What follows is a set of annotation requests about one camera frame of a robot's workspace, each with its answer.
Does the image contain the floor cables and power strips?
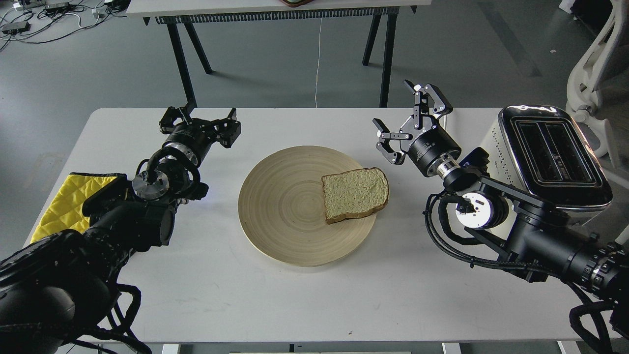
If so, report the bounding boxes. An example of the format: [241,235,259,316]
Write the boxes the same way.
[0,0,131,52]

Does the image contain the white office chair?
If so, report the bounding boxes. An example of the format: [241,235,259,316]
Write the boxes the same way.
[566,0,628,168]

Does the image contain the slice of white bread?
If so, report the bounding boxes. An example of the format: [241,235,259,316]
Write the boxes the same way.
[321,167,389,224]

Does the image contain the cream and chrome toaster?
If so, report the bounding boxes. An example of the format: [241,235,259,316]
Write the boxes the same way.
[480,105,613,224]

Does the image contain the hanging white cable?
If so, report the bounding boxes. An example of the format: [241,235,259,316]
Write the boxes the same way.
[314,18,323,109]

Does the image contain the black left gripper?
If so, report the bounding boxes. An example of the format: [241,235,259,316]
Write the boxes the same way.
[159,107,242,162]

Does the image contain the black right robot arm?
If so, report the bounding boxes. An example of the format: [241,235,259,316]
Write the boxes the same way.
[373,80,628,354]

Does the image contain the yellow quilted cloth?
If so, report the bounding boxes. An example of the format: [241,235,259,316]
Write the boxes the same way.
[29,172,127,244]

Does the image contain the round bamboo plate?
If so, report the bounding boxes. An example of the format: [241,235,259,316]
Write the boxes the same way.
[238,146,376,267]

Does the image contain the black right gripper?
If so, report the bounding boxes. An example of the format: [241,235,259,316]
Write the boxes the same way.
[372,79,462,177]

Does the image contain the brown object on background table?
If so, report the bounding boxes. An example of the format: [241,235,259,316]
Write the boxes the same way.
[280,0,312,7]

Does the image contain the white background table black legs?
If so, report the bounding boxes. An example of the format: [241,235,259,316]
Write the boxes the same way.
[126,0,430,108]

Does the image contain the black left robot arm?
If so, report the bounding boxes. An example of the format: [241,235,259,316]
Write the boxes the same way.
[1,103,241,354]

